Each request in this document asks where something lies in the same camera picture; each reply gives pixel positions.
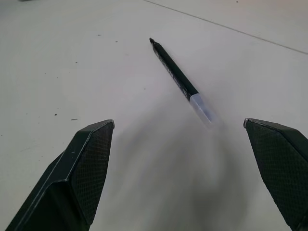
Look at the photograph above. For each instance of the black pen with translucent end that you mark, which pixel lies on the black pen with translucent end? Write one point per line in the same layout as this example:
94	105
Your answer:
176	72

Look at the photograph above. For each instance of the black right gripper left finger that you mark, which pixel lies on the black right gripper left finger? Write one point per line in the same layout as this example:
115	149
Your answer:
72	183

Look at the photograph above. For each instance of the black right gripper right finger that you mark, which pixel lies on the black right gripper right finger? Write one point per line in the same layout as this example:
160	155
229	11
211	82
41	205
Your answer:
284	163

